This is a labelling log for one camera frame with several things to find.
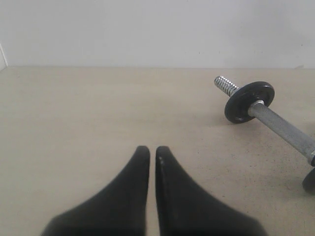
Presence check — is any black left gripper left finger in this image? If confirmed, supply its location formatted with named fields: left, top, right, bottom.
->
left=42, top=146, right=150, bottom=236

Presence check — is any black weight plate end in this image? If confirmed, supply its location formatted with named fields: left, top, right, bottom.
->
left=302, top=168, right=315, bottom=195
left=224, top=81, right=275, bottom=124

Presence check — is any chrome dumbbell bar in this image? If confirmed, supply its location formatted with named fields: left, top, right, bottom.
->
left=214, top=76, right=315, bottom=166

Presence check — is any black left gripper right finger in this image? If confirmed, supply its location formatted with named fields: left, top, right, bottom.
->
left=155, top=146, right=267, bottom=236

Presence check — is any black weight plate far end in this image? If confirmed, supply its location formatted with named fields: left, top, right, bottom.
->
left=224, top=81, right=275, bottom=124

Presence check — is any black weight plate near end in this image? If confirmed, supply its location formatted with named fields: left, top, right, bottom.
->
left=302, top=168, right=315, bottom=195

